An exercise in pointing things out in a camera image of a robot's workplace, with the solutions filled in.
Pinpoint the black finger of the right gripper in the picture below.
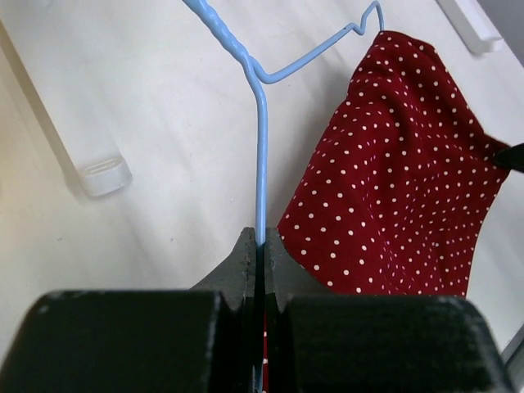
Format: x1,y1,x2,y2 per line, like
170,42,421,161
495,143,524,174

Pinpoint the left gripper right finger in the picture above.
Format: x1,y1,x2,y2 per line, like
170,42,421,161
264,228,329,314

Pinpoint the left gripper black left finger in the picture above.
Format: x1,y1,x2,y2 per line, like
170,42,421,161
191,228,256,312

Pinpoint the red polka dot cloth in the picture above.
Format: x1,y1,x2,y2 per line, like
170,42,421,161
261,30,517,393

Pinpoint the blue wire hanger back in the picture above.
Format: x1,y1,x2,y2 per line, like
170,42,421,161
184,0,385,249

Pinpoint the silver clothes rack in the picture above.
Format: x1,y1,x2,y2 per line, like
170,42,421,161
1,1,508,199

